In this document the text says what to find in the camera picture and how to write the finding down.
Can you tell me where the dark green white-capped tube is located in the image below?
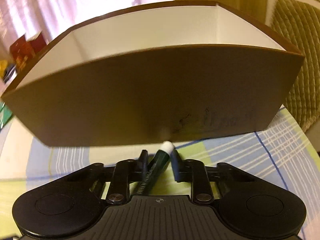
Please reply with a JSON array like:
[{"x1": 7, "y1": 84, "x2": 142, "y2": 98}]
[{"x1": 133, "y1": 141, "x2": 175, "y2": 196}]

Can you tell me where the brown cardboard box white inside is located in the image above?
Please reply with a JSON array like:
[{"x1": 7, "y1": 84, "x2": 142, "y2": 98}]
[{"x1": 2, "y1": 1, "x2": 300, "y2": 147}]

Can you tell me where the checked tablecloth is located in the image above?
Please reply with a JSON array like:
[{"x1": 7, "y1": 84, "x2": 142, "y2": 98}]
[{"x1": 1, "y1": 108, "x2": 319, "y2": 239}]

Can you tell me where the green foil bag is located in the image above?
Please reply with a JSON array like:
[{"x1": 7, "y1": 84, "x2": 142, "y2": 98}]
[{"x1": 0, "y1": 101, "x2": 12, "y2": 130}]

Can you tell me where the red gift box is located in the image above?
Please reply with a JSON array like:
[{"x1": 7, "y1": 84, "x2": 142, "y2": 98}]
[{"x1": 9, "y1": 32, "x2": 47, "y2": 73}]

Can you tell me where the pink lace curtain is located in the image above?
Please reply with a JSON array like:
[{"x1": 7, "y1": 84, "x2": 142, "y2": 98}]
[{"x1": 1, "y1": 0, "x2": 172, "y2": 58}]

